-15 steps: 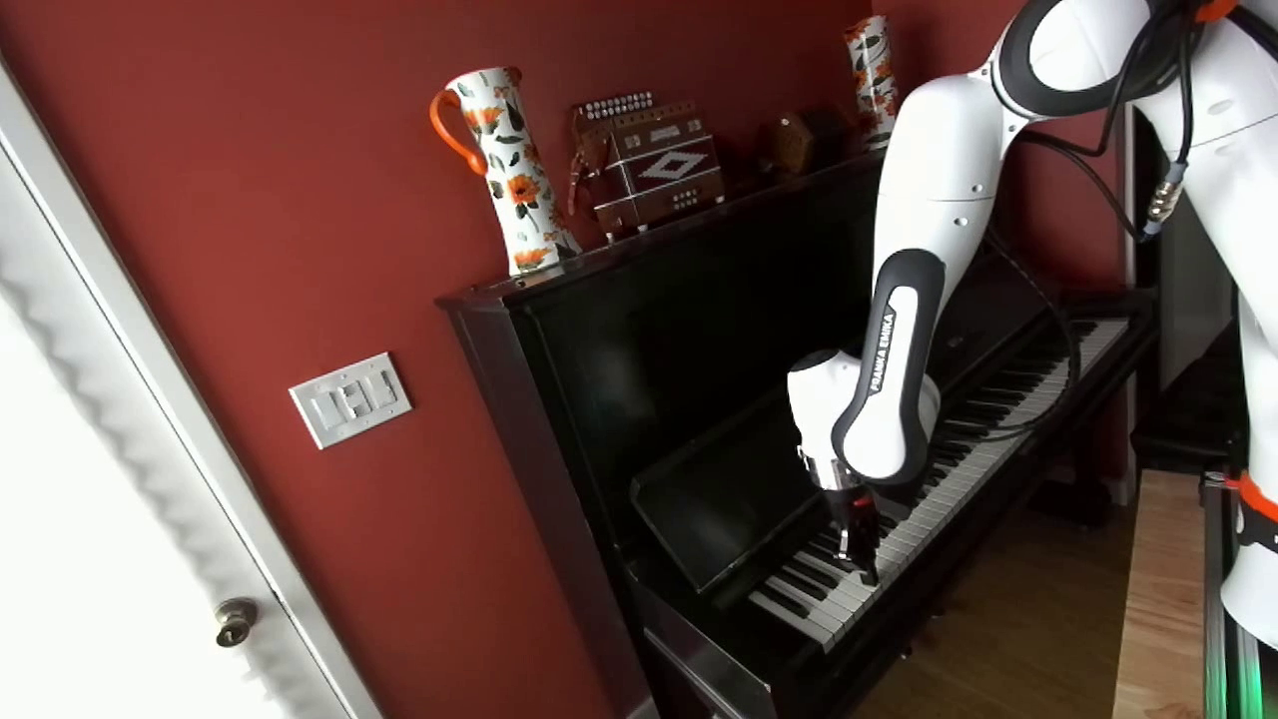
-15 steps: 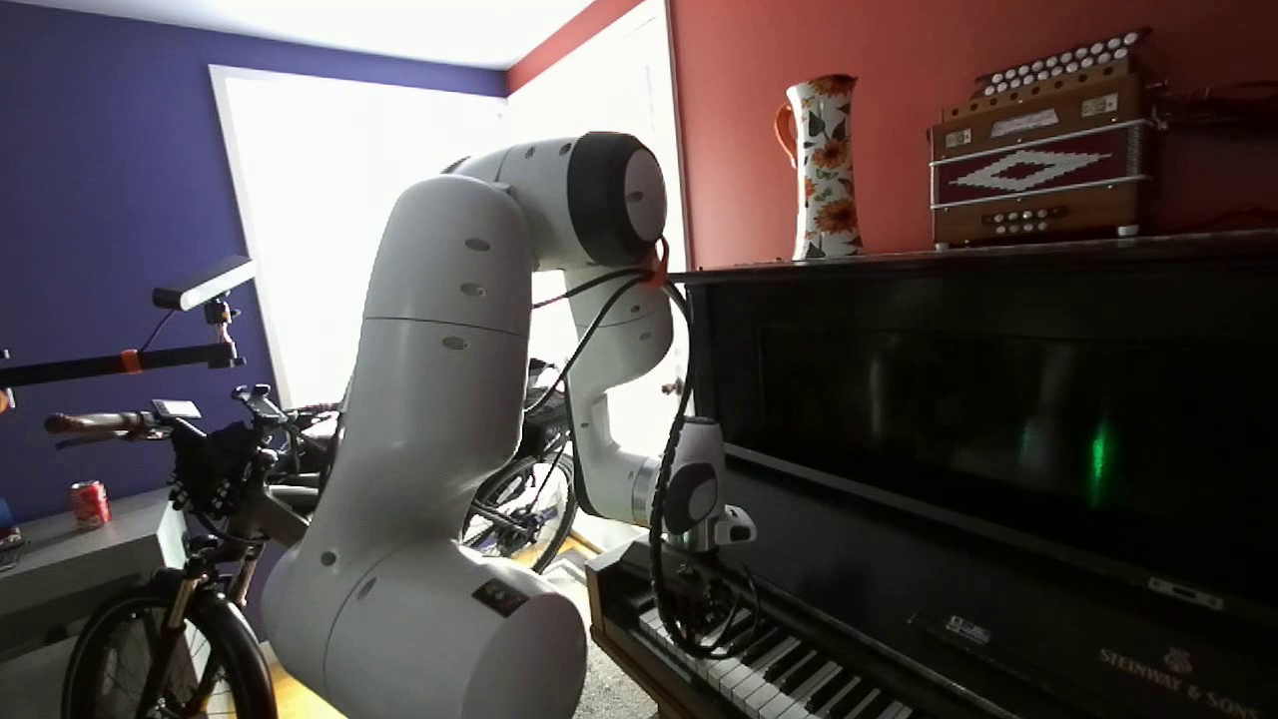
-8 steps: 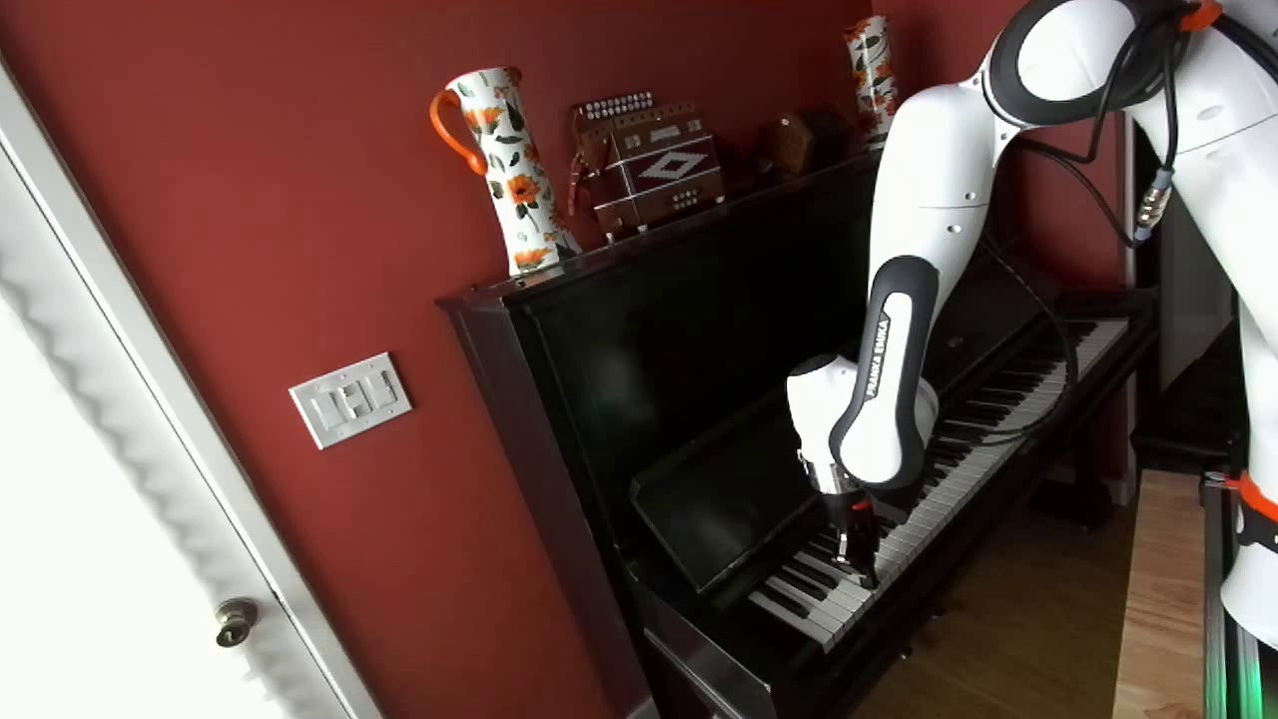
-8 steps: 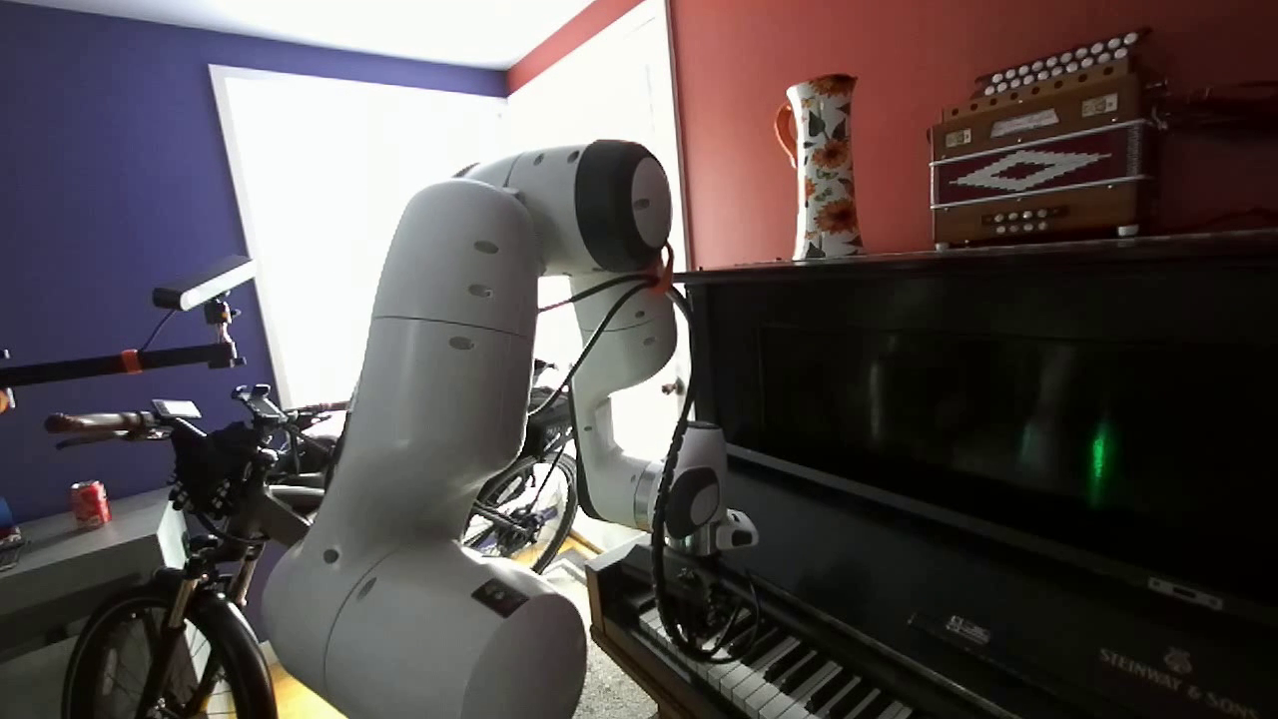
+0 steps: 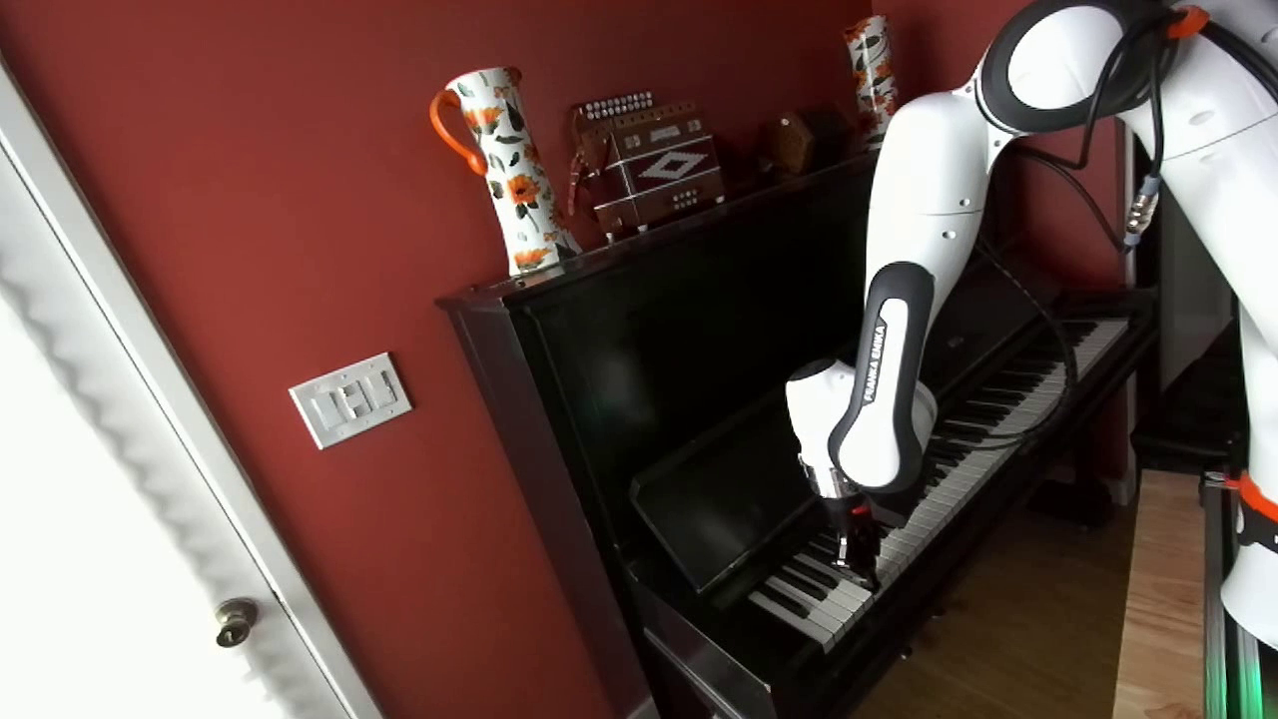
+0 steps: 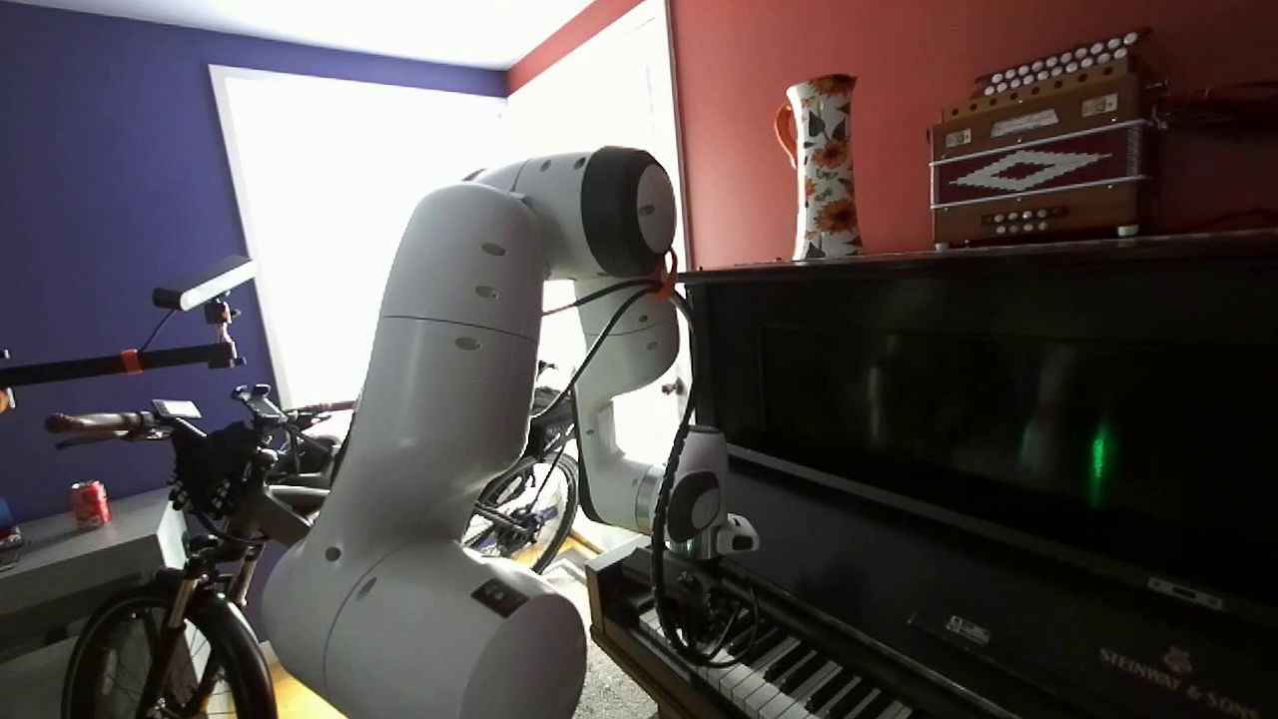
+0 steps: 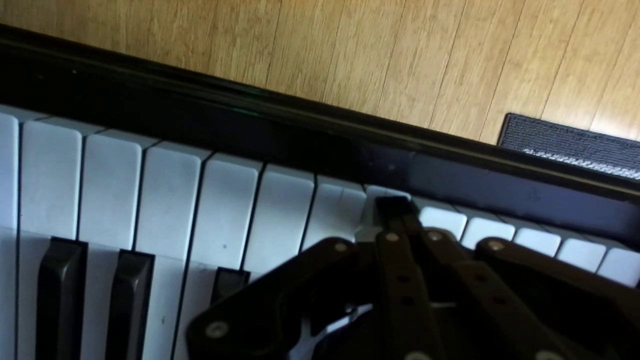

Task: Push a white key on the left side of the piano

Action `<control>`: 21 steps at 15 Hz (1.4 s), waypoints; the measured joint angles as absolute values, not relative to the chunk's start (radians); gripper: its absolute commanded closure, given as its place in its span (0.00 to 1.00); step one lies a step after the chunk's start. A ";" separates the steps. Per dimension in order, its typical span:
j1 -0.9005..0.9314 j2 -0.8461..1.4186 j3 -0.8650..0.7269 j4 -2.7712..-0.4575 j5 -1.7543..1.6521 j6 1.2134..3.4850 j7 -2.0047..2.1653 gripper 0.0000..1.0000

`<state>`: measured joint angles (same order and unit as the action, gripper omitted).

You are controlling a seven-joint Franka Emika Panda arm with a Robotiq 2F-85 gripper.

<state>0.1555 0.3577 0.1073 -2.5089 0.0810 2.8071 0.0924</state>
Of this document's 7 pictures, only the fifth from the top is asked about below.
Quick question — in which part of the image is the small brown wooden metronome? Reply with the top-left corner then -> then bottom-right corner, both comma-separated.
763,111 -> 819,182

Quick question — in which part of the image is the white wall switch plate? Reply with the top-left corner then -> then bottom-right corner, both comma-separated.
290,349 -> 417,451

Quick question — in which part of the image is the black upright piano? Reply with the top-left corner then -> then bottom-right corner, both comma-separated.
437,111 -> 1161,719

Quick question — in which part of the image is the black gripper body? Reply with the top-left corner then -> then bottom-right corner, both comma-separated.
811,488 -> 894,545

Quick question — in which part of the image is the white floral pitcher orange handle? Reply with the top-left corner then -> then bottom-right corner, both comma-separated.
428,65 -> 584,284

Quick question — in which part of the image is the metal door lock knob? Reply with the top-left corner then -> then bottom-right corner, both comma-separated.
211,597 -> 263,653

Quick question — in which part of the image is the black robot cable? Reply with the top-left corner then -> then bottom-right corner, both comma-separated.
958,11 -> 1209,457

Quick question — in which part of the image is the black metal table rail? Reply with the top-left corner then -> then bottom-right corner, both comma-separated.
1197,467 -> 1267,719

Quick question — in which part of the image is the framed picture on piano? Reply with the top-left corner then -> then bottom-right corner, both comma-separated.
562,89 -> 733,246

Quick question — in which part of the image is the white door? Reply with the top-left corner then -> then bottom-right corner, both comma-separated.
0,65 -> 385,719

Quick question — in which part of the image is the grey door panel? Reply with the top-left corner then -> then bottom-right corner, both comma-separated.
1153,183 -> 1253,391

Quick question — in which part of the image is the tall white orange floral vase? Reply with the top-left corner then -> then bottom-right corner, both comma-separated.
843,11 -> 903,143

